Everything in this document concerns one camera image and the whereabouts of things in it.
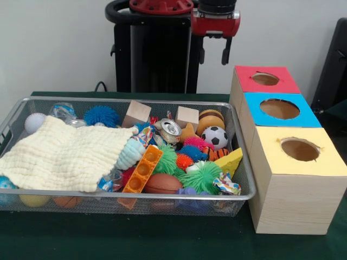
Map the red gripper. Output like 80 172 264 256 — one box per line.
190 8 241 66

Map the black monitor on stand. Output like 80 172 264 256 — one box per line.
311 17 347 114

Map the small wooden block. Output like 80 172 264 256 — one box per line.
175 106 200 131

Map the small soccer ball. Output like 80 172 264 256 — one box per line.
201 126 229 151

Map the clear plastic bottle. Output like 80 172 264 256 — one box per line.
49 102 78 125

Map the orange plastic block with holes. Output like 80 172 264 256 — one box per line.
121 145 164 194

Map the green spiky ball with eyes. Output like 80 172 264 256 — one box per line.
178 161 223 195

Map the dark green tablecloth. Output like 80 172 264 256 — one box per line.
0 91 347 260

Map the white baseball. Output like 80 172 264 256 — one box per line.
24 113 47 135

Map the toy hamburger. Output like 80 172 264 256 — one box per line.
195 109 226 137

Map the cream waffle cloth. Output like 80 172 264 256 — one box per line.
0 115 139 193

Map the silver mesh bin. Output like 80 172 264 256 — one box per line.
0 96 257 217

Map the wooden box with three holes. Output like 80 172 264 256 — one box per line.
229 64 347 235

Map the crushed silver can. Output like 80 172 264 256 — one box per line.
157 118 183 144

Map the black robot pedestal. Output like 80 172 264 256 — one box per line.
105 0 217 94

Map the large wooden block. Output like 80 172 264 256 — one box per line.
121 100 152 128

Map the blue spiky ball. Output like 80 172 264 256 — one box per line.
83 105 121 128

